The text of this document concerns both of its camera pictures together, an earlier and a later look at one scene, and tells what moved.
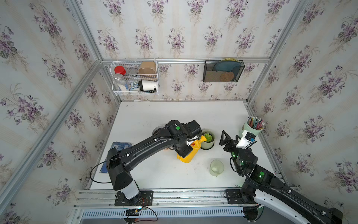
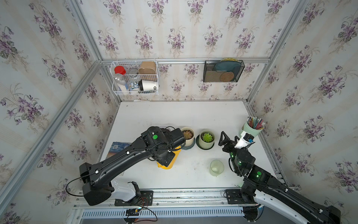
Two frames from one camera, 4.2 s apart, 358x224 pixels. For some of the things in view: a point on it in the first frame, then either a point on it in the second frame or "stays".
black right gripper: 232,143 stays
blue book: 119,145 stays
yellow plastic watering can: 195,146 to 176,152
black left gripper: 185,155 to 166,164
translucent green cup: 216,167 stays
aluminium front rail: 160,198 stays
